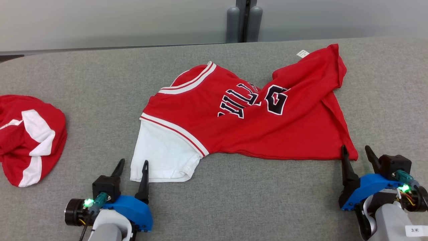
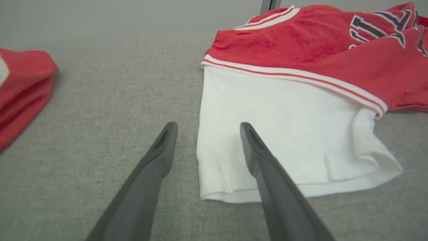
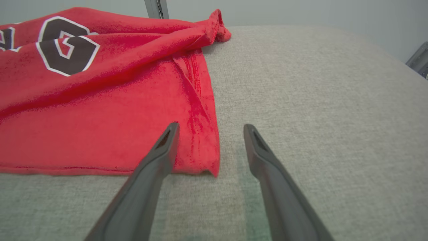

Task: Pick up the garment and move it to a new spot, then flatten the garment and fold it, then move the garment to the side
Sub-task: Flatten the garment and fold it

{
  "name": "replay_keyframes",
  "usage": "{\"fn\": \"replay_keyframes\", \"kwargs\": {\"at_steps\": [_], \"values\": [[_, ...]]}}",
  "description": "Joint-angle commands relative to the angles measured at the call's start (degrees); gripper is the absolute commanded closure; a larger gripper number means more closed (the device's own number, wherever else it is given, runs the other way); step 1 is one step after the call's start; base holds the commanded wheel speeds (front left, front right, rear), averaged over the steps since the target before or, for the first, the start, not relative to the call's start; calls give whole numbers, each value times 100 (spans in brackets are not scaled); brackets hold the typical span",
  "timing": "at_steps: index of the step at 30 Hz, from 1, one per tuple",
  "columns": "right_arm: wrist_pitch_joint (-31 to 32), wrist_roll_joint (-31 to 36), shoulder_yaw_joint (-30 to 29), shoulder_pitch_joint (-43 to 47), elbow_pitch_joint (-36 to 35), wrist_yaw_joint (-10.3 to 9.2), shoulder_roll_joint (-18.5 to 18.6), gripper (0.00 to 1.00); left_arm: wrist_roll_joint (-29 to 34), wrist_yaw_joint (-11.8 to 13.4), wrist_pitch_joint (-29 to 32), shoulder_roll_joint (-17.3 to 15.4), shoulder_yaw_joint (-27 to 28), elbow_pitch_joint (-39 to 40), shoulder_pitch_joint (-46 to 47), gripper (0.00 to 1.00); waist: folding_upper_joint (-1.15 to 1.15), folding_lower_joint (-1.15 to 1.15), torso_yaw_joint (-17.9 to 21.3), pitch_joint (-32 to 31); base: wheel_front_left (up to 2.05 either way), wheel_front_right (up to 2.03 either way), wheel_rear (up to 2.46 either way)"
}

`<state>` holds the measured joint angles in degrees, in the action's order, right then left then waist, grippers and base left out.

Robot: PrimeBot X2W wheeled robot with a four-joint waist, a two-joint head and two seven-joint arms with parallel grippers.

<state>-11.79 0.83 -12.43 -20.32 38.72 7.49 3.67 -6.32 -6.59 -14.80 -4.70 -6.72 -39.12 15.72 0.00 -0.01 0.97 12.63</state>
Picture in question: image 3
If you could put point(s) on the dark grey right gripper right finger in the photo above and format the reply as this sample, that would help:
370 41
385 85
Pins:
284 201

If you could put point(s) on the red jersey with white stripes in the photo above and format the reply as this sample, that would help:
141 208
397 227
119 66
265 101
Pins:
100 117

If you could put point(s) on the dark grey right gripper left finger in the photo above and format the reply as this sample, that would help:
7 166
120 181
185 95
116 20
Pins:
140 194

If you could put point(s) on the grey partition post with feet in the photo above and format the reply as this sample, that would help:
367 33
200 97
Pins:
153 8

